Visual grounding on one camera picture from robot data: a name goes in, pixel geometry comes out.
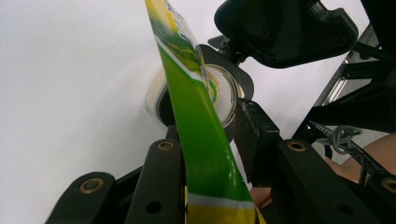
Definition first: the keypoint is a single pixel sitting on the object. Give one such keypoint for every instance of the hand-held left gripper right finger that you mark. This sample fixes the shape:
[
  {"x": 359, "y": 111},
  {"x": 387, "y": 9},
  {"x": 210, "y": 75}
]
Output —
[{"x": 264, "y": 149}]

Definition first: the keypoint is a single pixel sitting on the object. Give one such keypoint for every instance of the black curtain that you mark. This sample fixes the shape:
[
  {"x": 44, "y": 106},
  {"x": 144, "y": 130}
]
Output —
[{"x": 383, "y": 18}]

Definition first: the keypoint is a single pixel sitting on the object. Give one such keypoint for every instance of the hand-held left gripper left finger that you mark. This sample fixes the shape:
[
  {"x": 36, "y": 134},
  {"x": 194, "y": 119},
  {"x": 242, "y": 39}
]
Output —
[{"x": 155, "y": 180}]

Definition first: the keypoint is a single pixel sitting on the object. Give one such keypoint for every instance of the green yellow spout pouch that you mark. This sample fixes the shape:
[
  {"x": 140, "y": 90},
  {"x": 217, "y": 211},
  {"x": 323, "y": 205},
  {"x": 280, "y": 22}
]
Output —
[{"x": 199, "y": 140}]

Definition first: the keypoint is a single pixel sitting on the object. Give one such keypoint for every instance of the metal floor rail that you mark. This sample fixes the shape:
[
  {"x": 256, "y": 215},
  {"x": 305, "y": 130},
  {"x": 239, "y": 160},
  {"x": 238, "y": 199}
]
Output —
[{"x": 348, "y": 74}]

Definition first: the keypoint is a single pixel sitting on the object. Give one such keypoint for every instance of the black metal stand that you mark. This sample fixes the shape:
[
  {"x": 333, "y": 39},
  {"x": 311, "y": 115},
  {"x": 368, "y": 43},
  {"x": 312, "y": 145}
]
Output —
[{"x": 373, "y": 51}]

